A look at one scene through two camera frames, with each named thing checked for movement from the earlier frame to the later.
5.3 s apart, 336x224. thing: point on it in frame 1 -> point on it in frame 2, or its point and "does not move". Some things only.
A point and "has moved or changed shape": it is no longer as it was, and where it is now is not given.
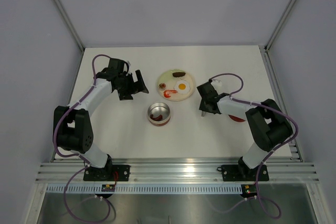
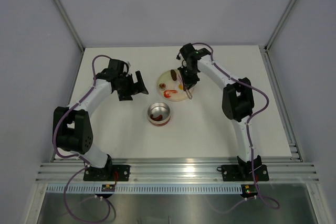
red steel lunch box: [158, 114] does not move
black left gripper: [136, 87] does not move
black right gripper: [203, 107] -> [188, 83]
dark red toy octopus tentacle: [159, 117] does not move
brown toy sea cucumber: [178, 74] has moved or changed shape
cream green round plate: [176, 85] does not move
